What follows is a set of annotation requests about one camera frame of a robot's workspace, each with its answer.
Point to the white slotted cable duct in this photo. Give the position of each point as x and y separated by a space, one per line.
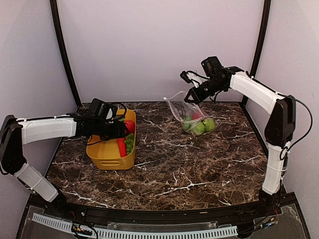
138 231

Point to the orange carrot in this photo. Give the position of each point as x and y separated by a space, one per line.
122 147

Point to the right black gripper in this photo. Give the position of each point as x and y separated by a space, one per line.
197 96

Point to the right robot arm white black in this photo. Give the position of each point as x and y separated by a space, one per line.
279 129

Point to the yellow plastic basket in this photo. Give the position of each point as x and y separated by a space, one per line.
105 154

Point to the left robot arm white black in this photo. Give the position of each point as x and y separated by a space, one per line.
100 119

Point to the black front rail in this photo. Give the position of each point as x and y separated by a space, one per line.
236 215

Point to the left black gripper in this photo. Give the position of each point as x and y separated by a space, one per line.
118 132

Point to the green grapes bunch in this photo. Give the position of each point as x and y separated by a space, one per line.
129 142

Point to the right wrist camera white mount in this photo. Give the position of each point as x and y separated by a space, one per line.
193 77

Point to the green cucumber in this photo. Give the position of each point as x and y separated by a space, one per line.
187 124

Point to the red tomato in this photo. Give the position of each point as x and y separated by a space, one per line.
196 116

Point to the clear zip top bag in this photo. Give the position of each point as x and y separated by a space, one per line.
192 119

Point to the left black frame post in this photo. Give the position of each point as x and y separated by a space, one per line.
63 51

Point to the red apple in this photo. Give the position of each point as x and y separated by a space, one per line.
129 126

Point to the green cabbage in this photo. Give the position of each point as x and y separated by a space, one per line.
199 129
209 124

